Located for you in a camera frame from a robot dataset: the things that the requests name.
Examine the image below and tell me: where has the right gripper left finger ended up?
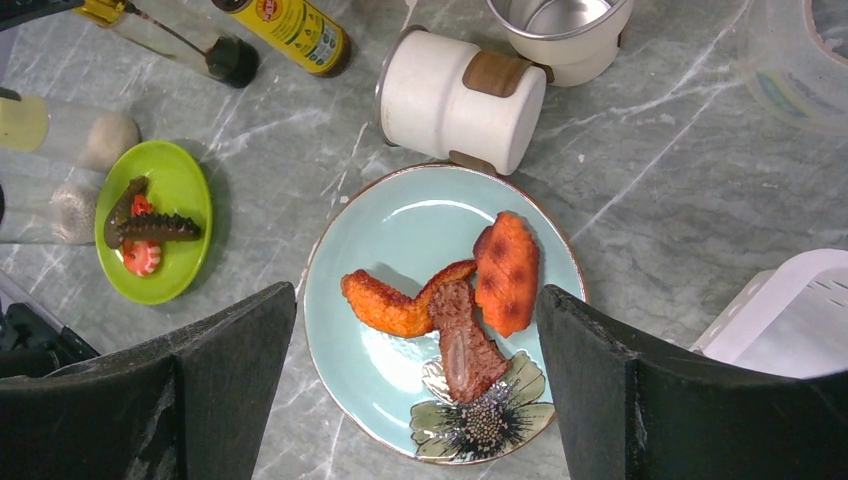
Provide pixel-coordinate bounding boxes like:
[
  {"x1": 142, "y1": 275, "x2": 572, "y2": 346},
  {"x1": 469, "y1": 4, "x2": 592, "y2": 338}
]
[{"x1": 1, "y1": 281, "x2": 297, "y2": 479}]

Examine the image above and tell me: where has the small yellow label bottle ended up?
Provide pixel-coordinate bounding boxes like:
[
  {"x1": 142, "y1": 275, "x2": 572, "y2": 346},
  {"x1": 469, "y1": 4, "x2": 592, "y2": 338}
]
[{"x1": 213, "y1": 0, "x2": 352, "y2": 78}]

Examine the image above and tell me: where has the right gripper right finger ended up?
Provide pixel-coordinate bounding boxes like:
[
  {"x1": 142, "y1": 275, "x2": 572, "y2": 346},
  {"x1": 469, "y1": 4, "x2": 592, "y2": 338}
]
[{"x1": 535, "y1": 284, "x2": 847, "y2": 479}]

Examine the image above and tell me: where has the light blue flower plate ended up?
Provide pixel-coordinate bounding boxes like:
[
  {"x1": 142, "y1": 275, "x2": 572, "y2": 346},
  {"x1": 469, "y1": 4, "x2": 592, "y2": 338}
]
[{"x1": 303, "y1": 163, "x2": 587, "y2": 465}]

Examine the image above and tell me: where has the brown meat rib piece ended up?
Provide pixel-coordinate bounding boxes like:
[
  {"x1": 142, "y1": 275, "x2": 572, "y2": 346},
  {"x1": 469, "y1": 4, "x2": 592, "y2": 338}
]
[{"x1": 427, "y1": 280, "x2": 511, "y2": 403}]

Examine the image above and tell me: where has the white plastic basket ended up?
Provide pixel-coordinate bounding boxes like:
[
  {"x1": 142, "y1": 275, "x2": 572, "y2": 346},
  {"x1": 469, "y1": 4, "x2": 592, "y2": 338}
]
[{"x1": 691, "y1": 248, "x2": 847, "y2": 378}]

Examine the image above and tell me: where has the upright steel lined mug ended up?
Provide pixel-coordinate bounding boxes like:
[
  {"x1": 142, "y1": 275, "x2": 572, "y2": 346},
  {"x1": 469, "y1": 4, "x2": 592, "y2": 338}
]
[{"x1": 487, "y1": 0, "x2": 633, "y2": 87}]

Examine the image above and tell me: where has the green plate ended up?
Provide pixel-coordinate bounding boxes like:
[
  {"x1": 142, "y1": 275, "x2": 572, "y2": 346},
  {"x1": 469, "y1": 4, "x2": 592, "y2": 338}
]
[{"x1": 94, "y1": 140, "x2": 214, "y2": 305}]

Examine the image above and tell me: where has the orange fried piece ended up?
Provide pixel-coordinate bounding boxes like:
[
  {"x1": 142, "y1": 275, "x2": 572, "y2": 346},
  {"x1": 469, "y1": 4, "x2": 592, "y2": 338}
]
[{"x1": 473, "y1": 211, "x2": 540, "y2": 338}]

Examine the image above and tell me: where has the cream lid shaker jar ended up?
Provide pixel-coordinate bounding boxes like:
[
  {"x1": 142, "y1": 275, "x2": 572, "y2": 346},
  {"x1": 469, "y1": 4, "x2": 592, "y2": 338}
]
[{"x1": 1, "y1": 88, "x2": 140, "y2": 173}]

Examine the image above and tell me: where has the orange chicken wing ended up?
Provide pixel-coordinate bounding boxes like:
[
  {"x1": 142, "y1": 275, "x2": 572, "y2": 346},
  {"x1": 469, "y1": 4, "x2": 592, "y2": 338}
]
[{"x1": 340, "y1": 259, "x2": 477, "y2": 338}]

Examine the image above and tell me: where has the black lid shaker jar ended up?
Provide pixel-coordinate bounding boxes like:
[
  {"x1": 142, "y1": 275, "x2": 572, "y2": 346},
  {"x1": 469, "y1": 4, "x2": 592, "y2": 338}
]
[{"x1": 1, "y1": 172, "x2": 100, "y2": 245}]

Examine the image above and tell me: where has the white mug lying down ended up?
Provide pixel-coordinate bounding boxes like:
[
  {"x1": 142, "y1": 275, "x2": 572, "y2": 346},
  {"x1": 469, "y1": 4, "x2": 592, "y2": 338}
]
[{"x1": 374, "y1": 25, "x2": 547, "y2": 176}]

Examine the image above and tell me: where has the dark sea cucumber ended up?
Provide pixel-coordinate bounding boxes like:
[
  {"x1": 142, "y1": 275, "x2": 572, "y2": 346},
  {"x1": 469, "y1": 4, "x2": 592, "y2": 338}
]
[{"x1": 117, "y1": 213, "x2": 202, "y2": 242}]

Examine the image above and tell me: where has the tall yellow label spice jar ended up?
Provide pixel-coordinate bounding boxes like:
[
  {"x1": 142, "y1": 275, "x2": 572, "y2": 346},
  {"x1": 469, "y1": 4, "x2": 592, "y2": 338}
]
[{"x1": 74, "y1": 0, "x2": 260, "y2": 88}]

